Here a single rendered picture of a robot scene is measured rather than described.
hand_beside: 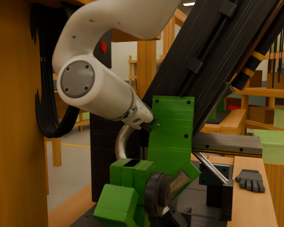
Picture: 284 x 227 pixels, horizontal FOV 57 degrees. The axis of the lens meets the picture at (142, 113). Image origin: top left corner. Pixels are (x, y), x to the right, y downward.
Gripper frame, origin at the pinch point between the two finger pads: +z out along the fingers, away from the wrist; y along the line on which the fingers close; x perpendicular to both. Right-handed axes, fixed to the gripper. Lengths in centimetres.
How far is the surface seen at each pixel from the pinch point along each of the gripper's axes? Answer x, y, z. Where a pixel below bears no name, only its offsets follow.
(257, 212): -5.7, -39.6, 29.0
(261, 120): -79, -2, 319
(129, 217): 7.3, -20.6, -26.2
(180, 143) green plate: -3.2, -11.9, 2.7
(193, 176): -0.2, -20.3, 2.7
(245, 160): -16, -26, 83
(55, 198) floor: 162, 61, 192
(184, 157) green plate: -1.4, -15.3, 2.9
